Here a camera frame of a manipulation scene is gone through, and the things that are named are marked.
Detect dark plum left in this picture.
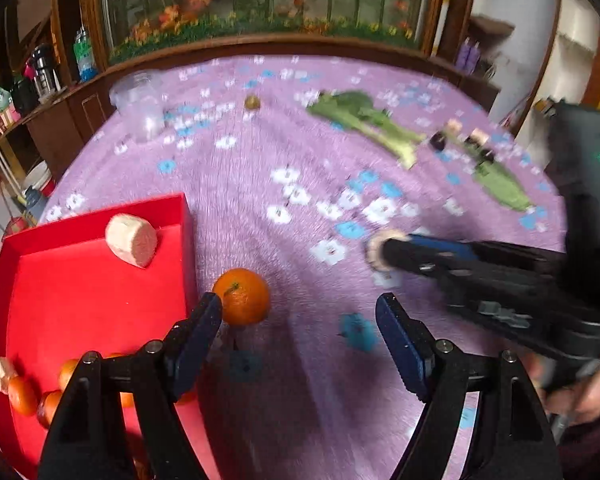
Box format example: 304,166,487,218
429,131,448,153

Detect person right hand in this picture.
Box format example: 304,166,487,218
522,352,600,426

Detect purple spray bottles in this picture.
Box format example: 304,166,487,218
455,38,481,75

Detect dark plum on leaf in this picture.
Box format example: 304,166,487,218
478,148,495,165

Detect grey thermos jug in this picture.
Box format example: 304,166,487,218
24,186,47,223

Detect small green olive fruit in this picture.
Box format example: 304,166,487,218
244,94,261,110

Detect small round yam piece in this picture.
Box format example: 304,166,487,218
365,229,411,273

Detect far yam piece left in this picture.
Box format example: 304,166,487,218
444,119,463,136

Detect small orange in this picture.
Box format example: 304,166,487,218
212,268,271,326
7,376,40,417

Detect purple floral tablecloth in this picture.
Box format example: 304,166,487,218
44,56,564,479

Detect clear plastic cup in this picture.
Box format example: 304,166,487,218
109,70,164,143

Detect large front orange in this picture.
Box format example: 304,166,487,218
58,359,79,391

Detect pale yellow orange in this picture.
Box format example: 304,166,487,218
36,390,62,429

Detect far yam piece right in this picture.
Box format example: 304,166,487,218
468,128,490,146

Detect bok choy greens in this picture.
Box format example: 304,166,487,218
306,90,425,169

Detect large white yam chunk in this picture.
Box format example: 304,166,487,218
105,214,158,268

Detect lone mandarin orange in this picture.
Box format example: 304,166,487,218
108,352,134,408

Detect red tray box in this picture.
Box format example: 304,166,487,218
0,194,220,479

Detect black kettle flask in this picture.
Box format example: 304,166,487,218
30,44,62,104

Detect green label water bottle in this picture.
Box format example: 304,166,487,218
73,26,98,82

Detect large green leaf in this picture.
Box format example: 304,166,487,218
463,141,534,212

